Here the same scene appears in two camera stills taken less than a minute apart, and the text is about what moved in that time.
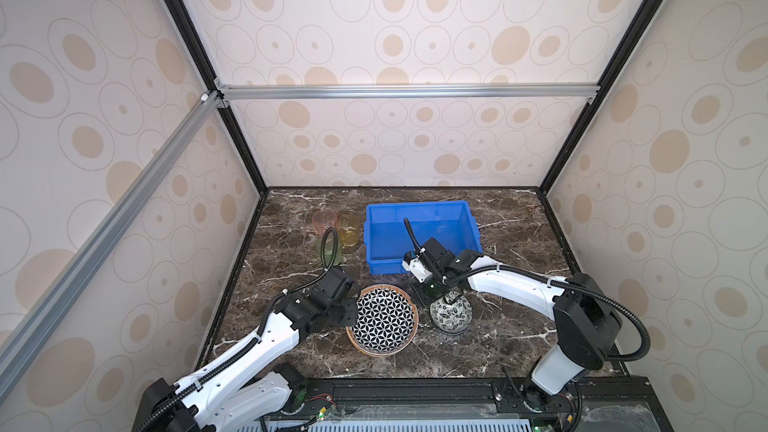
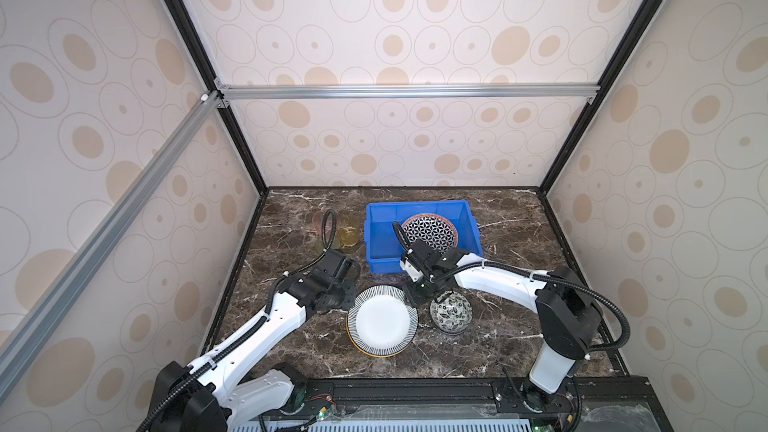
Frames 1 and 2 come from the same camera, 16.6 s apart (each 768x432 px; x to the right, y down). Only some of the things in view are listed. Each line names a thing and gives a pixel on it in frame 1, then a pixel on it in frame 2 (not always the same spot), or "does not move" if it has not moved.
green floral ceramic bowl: [451, 318] does not move
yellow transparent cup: [349, 226] does not move
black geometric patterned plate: [386, 321] -> [434, 229]
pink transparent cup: [323, 220] does not move
